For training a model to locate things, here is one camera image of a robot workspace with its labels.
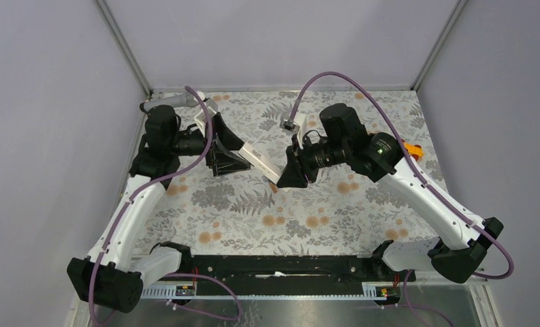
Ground white remote control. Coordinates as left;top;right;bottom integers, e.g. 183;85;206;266
238;142;283;187

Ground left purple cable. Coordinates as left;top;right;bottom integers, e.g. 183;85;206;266
88;85;214;327

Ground grey microphone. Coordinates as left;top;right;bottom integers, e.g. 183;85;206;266
139;92;199;113

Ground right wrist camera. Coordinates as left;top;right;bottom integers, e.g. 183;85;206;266
279;112;308;144

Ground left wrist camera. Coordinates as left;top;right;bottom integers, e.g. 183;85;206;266
194;91;218;137

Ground yellow toy car red wheels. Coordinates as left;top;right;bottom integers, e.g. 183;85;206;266
403;142;425;161

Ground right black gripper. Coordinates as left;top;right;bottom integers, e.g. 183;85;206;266
276;134;349;189

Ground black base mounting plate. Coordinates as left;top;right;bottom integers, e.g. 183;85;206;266
178;255;415;297

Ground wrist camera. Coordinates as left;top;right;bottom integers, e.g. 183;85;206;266
194;91;218;137
279;112;308;144

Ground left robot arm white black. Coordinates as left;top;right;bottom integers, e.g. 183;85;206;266
67;105;251;313

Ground floral patterned table mat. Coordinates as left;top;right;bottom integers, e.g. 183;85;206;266
134;91;447;255

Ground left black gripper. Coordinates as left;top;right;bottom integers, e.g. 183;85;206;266
170;112;251;174

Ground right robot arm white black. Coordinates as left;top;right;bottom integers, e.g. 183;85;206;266
277;104;503;283

